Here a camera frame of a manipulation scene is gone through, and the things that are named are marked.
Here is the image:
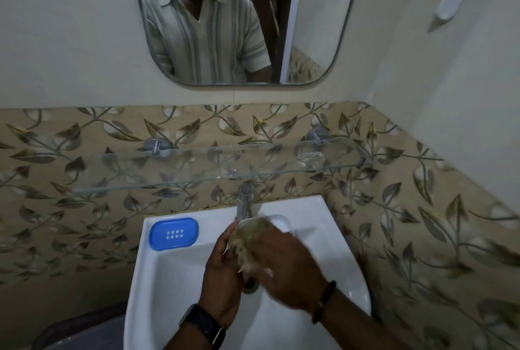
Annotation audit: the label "person's right hand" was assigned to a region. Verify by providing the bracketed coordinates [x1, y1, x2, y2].
[242, 229, 330, 315]

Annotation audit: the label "person's left hand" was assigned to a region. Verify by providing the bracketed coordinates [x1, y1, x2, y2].
[198, 222, 245, 328]

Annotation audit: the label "beige scrub pad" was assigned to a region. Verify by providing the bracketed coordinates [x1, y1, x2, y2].
[225, 218, 278, 278]

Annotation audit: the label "white bowl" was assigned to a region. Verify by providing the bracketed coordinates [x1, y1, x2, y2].
[235, 214, 295, 241]

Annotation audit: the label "person's right forearm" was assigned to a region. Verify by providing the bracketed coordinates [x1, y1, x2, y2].
[319, 295, 412, 350]

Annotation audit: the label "chrome faucet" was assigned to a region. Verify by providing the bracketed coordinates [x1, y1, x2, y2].
[236, 183, 256, 223]

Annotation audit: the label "blue soap dish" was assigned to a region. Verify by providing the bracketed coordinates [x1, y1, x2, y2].
[149, 217, 200, 252]

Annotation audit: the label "white ceramic sink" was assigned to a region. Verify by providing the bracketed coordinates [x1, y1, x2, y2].
[123, 195, 373, 350]

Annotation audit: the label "black wrist watch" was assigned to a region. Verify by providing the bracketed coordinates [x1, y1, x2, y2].
[180, 304, 227, 350]

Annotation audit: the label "clear plastic wrapper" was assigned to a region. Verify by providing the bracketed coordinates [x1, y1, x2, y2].
[294, 150, 326, 172]

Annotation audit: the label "glass wall shelf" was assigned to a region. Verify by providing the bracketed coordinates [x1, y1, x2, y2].
[73, 140, 372, 194]

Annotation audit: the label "black bracelet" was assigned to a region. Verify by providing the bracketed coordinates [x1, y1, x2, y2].
[311, 280, 337, 325]

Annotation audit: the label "chrome shelf bracket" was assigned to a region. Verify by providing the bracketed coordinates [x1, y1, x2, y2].
[308, 126, 332, 146]
[144, 138, 171, 158]

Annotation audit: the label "rounded wall mirror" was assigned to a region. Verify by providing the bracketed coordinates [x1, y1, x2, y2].
[128, 0, 366, 87]

